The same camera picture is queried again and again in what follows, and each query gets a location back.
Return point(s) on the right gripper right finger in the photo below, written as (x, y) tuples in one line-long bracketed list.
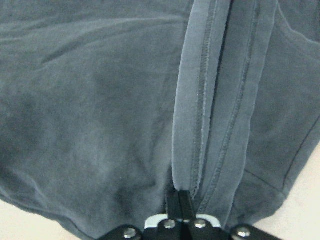
[(186, 206)]

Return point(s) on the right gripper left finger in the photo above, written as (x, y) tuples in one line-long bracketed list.
[(173, 208)]

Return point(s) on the black printed t-shirt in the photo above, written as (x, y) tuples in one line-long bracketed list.
[(106, 105)]

